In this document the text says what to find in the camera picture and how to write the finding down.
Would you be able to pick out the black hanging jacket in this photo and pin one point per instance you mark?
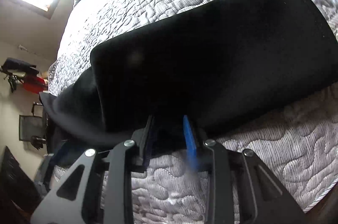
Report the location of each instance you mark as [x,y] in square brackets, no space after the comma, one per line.
[19,65]

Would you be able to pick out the black pants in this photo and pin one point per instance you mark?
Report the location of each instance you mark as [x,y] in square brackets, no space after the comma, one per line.
[221,64]

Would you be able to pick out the red hanging garment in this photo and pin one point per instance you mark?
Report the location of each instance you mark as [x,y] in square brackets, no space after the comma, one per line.
[34,84]

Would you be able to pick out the grey quilted mattress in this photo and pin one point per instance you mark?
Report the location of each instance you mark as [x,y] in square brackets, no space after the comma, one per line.
[297,142]

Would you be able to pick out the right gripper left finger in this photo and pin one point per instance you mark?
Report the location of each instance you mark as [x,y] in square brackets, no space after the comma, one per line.
[97,186]

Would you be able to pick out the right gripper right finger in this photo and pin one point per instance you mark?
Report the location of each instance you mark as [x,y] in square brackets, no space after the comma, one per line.
[262,198]

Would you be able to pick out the black mesh chair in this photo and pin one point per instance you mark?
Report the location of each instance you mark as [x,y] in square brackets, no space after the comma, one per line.
[33,128]

